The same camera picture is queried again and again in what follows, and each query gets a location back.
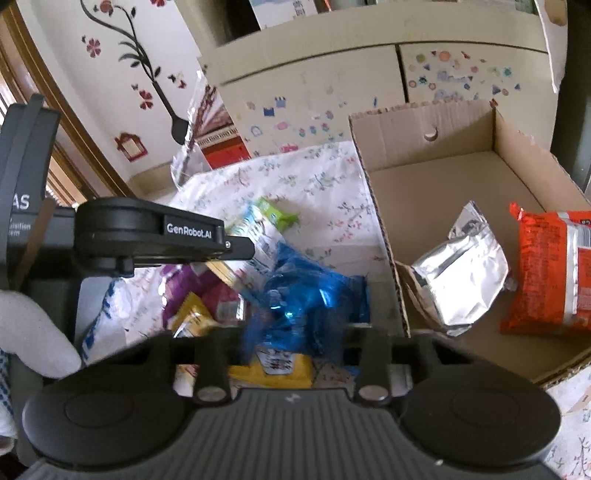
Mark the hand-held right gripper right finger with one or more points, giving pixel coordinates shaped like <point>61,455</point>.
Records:
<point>375,357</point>

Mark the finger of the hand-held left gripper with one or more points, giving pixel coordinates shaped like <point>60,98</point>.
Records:
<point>198,242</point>

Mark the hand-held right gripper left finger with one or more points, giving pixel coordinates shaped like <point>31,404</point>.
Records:
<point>211,357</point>

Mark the brown cardboard box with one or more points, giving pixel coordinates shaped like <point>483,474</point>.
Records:
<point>438,184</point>

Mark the person's left hand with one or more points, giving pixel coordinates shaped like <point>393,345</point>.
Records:
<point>32,332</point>

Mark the purple snack packet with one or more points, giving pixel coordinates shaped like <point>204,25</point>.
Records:
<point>184,281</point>

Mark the white blue snack packet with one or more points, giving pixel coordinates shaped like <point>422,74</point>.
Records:
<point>251,240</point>

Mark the clear plastic bag with sticks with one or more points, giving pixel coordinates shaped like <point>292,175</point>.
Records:
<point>189,157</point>

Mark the red cardboard box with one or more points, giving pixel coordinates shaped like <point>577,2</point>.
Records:
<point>226,147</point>

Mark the white blue printed plastic bag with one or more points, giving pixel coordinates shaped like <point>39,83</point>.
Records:
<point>94,323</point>

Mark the silver foil snack packet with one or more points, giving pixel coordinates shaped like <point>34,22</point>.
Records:
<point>466,277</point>

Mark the orange red snack packet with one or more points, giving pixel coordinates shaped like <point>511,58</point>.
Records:
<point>535,277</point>

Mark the cream cabinet with stickers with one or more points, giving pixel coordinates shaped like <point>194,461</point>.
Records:
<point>323,78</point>

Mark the white box with blue print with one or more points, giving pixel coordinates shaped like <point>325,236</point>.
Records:
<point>281,11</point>

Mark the red house wall sticker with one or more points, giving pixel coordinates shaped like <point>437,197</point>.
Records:
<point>131,146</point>

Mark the black flower vase wall sticker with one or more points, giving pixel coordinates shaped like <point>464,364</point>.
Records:
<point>138,55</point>

